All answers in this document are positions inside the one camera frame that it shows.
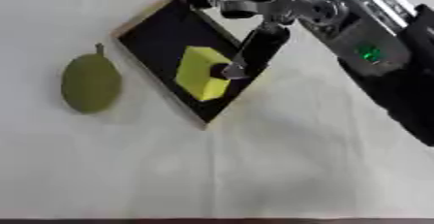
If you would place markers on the tan cardboard box black inside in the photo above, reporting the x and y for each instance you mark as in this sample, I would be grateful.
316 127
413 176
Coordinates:
164 40

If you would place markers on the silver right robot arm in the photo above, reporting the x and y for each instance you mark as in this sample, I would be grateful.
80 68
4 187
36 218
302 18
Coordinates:
373 47

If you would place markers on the yellow block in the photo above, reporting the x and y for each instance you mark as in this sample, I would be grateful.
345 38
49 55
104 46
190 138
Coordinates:
199 72

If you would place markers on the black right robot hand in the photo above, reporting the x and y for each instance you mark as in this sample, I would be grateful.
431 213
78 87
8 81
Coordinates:
261 45

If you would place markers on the green toy jackfruit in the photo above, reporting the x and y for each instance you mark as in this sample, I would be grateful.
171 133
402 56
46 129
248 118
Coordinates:
90 81

